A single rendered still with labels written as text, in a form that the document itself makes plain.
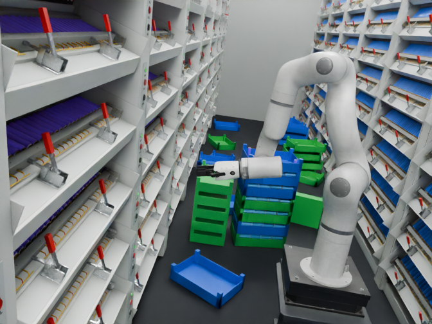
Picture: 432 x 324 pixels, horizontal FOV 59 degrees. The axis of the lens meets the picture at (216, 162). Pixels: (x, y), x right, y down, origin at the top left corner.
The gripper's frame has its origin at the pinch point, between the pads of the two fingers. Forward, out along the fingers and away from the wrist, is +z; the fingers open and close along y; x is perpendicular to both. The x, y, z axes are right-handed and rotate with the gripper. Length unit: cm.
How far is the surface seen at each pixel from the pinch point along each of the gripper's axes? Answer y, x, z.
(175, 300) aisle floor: -2, -61, 18
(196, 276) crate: 18, -62, 11
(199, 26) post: 100, 56, 7
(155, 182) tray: 7.5, -7.1, 21.7
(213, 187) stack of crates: 49, -28, 2
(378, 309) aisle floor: 14, -81, -77
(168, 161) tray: 30.0, -5.0, 20.2
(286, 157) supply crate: 76, -22, -40
